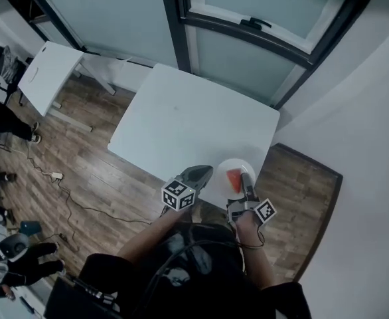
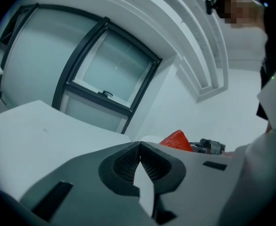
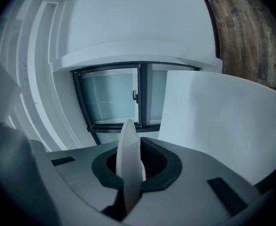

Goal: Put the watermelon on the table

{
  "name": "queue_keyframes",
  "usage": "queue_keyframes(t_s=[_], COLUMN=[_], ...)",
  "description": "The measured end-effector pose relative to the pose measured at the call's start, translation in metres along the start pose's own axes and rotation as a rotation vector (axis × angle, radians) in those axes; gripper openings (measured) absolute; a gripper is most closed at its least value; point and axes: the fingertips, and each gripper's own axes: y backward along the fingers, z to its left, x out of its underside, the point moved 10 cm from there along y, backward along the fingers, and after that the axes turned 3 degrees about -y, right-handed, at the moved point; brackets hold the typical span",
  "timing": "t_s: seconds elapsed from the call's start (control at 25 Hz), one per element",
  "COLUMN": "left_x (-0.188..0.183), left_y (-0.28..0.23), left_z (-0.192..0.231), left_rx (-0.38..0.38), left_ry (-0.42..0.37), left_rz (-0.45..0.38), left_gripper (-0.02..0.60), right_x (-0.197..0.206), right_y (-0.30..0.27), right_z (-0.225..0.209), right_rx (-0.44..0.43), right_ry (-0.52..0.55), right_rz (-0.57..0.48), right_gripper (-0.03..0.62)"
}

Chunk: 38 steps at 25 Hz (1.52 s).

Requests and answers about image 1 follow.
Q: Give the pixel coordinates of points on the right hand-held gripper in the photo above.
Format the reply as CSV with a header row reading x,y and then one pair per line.
x,y
264,211

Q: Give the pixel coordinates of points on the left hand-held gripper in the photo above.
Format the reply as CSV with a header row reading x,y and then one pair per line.
x,y
178,195

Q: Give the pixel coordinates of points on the red watermelon slice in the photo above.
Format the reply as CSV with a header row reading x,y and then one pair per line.
x,y
234,180

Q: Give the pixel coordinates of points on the person's right forearm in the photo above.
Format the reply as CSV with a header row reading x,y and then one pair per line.
x,y
257,264

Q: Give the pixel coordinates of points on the person's left forearm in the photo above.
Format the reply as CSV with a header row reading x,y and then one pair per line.
x,y
148,238

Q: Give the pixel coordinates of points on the person's right hand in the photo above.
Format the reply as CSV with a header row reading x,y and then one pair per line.
x,y
246,226

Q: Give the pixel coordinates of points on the white round plate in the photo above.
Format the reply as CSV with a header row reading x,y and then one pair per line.
x,y
222,178

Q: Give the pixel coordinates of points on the white table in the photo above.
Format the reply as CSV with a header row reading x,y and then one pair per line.
x,y
188,125

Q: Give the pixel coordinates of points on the person's black clothing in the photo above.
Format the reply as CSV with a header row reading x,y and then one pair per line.
x,y
194,277

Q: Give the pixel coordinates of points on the white power strip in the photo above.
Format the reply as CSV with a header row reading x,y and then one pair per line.
x,y
56,175

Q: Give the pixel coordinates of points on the blue phone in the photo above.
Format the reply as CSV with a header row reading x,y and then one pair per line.
x,y
30,227

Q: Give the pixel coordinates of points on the black equipment box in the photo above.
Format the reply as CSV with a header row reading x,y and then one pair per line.
x,y
71,299

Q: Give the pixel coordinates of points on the white side desk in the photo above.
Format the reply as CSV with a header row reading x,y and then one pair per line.
x,y
48,75

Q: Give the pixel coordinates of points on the black office chair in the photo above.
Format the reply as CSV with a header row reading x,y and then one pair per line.
x,y
5,66

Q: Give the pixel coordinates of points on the black window frame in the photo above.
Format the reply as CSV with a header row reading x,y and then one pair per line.
x,y
247,22

